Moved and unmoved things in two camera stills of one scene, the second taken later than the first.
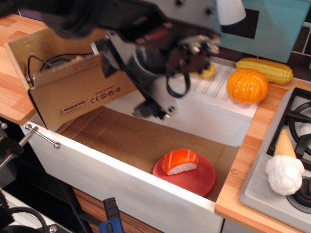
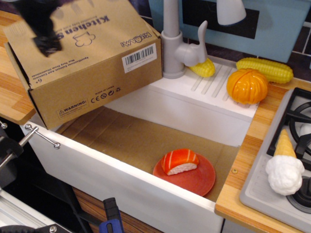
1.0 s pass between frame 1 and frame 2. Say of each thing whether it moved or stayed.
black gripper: moved
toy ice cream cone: stayed
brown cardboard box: stayed
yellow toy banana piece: stayed
